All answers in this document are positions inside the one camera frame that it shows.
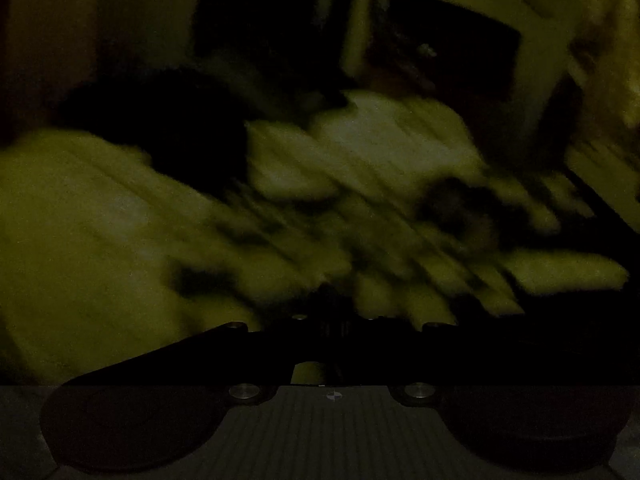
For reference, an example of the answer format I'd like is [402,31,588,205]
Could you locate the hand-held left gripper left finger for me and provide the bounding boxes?
[64,309,330,407]

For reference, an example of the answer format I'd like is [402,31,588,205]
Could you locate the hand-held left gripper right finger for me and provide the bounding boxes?
[327,309,632,408]

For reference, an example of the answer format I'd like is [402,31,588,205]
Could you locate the light printed cloth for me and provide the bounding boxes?
[0,91,632,386]

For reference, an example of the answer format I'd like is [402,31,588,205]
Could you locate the dark cloth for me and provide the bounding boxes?
[59,67,251,186]

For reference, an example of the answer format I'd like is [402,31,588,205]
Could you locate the dark framed panel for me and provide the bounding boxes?
[385,0,523,103]

